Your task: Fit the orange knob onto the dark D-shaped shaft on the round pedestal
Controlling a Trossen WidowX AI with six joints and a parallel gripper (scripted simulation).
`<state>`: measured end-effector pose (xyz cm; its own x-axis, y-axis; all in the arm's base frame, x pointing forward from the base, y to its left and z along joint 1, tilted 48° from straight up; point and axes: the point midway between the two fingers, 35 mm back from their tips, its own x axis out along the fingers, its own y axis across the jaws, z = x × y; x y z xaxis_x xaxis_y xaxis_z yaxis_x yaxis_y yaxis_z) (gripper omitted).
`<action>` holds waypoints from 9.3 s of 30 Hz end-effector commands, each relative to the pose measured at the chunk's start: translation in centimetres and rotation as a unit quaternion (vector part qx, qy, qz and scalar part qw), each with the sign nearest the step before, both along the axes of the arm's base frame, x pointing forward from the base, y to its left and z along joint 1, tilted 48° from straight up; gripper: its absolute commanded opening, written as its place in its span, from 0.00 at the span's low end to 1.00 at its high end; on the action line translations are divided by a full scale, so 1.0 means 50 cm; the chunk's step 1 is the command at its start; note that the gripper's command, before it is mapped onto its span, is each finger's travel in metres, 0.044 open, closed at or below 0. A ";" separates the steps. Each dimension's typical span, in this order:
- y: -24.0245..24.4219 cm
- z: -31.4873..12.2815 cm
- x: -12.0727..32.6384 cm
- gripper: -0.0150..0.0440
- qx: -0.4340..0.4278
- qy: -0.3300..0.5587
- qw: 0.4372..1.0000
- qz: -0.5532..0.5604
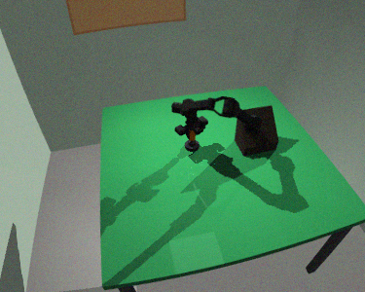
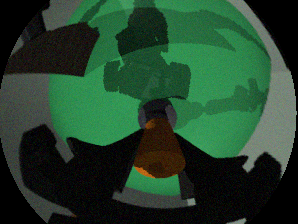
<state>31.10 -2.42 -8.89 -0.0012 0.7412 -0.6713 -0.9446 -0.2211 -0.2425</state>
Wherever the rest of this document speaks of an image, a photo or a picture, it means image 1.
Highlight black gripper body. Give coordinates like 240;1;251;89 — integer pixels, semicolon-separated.
175;116;208;136

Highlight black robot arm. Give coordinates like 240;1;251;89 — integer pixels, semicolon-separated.
171;96;262;135

